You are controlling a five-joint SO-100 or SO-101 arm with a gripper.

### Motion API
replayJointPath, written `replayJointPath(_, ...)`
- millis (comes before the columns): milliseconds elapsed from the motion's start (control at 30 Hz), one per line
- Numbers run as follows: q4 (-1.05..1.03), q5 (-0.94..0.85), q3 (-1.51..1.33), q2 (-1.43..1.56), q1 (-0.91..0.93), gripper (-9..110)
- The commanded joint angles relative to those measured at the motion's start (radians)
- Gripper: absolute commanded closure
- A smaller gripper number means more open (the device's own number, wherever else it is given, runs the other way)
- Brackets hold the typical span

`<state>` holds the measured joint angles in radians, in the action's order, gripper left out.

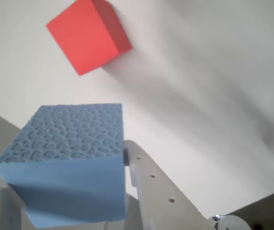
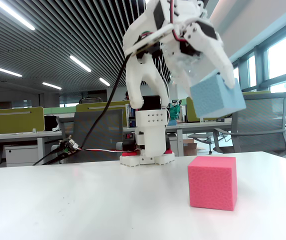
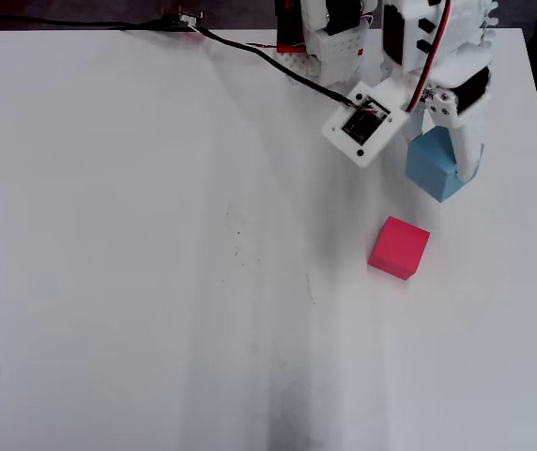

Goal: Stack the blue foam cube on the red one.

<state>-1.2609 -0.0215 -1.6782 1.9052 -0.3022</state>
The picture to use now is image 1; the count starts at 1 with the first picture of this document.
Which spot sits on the blue foam cube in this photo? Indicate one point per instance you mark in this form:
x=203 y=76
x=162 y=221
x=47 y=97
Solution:
x=74 y=155

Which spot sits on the red foam cube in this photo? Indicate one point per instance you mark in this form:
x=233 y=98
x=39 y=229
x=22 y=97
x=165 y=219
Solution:
x=86 y=40

